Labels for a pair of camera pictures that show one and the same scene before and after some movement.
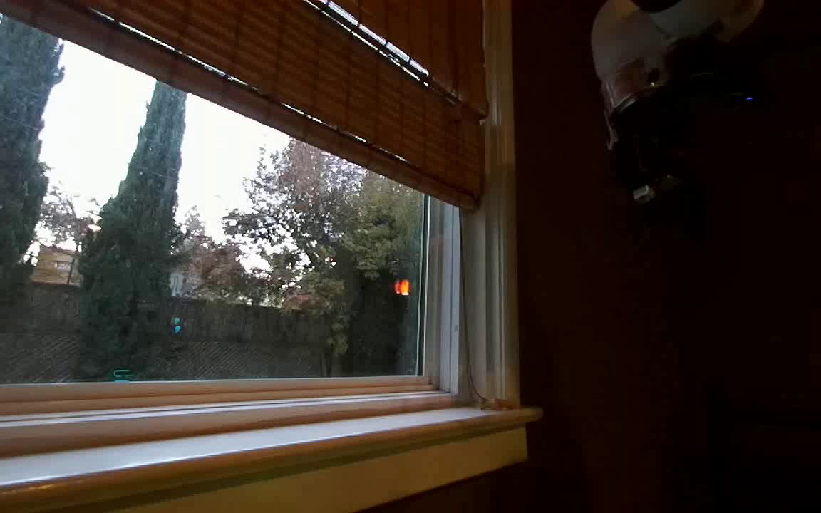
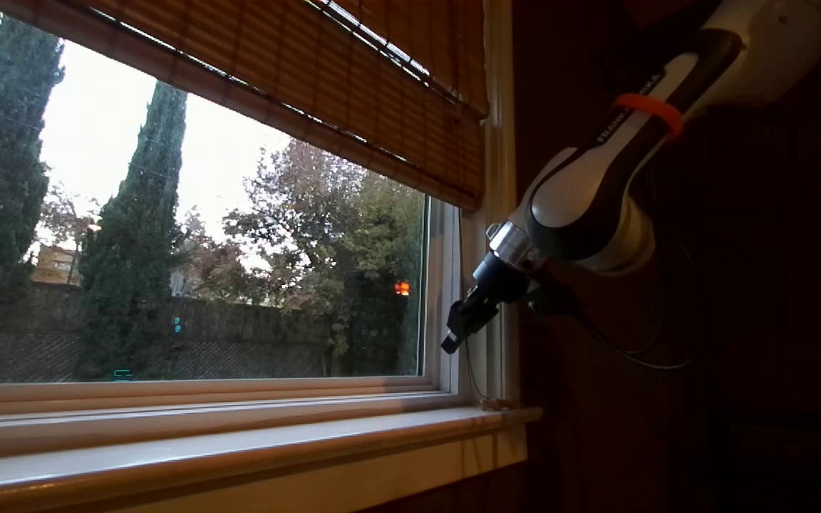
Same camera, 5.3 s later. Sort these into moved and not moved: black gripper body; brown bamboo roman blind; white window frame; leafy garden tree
Moved: black gripper body
Not moved: brown bamboo roman blind; leafy garden tree; white window frame
